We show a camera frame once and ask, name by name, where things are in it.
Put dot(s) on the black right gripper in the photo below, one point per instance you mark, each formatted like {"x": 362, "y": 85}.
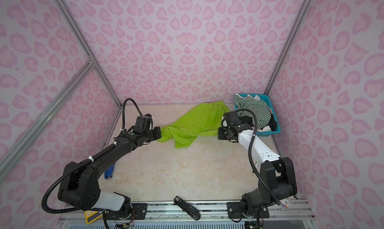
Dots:
{"x": 219, "y": 136}

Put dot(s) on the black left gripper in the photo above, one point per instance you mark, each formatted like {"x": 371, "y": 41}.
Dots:
{"x": 159, "y": 132}

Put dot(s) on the blue stapler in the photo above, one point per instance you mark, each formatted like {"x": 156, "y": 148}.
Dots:
{"x": 108, "y": 174}

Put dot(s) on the lime green shorts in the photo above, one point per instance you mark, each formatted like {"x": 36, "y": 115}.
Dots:
{"x": 202, "y": 120}

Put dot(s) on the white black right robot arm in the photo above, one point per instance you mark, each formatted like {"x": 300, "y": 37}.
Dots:
{"x": 276, "y": 175}

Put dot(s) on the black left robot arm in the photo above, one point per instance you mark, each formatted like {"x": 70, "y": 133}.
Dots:
{"x": 80, "y": 185}

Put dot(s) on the aluminium frame corner post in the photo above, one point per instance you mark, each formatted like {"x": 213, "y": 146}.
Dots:
{"x": 44, "y": 59}

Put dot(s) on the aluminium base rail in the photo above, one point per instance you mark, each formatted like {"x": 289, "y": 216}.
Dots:
{"x": 292, "y": 214}

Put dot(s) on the green white striped shirt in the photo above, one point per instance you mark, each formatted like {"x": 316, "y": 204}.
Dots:
{"x": 253, "y": 111}

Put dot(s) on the yellow calculator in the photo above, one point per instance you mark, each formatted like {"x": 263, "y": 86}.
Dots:
{"x": 92, "y": 216}

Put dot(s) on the teal plastic laundry basket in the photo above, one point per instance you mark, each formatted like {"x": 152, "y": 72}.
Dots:
{"x": 268, "y": 101}

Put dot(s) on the black garment in basket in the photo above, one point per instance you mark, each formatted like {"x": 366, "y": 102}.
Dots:
{"x": 270, "y": 127}

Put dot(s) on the small white red box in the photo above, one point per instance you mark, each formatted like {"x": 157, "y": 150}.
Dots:
{"x": 285, "y": 204}

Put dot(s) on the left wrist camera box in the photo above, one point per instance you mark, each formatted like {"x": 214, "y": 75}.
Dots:
{"x": 144, "y": 122}

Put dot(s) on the black stapler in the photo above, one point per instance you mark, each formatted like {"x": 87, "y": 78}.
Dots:
{"x": 187, "y": 208}

